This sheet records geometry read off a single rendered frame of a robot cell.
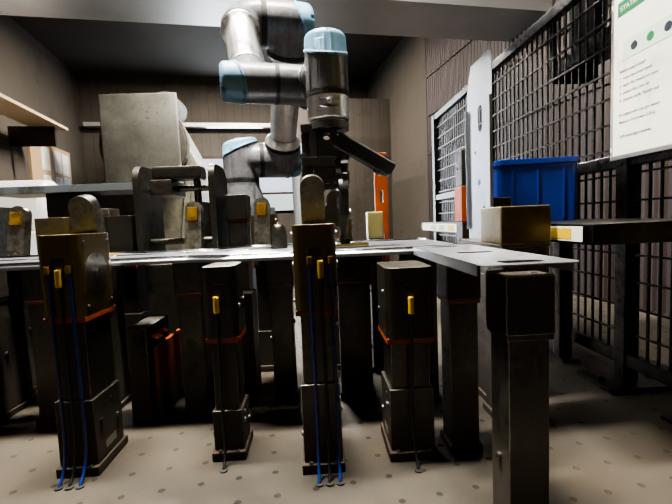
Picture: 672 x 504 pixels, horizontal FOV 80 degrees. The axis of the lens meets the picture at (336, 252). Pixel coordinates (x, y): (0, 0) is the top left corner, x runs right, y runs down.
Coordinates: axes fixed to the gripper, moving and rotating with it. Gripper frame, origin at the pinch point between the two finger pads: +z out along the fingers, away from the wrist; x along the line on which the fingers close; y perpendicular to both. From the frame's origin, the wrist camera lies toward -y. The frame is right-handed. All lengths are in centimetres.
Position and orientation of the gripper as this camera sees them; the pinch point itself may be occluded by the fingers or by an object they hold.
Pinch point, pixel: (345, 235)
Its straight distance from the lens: 73.5
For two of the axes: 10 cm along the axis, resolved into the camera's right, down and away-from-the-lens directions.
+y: -10.0, 0.5, -0.4
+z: 0.5, 10.0, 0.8
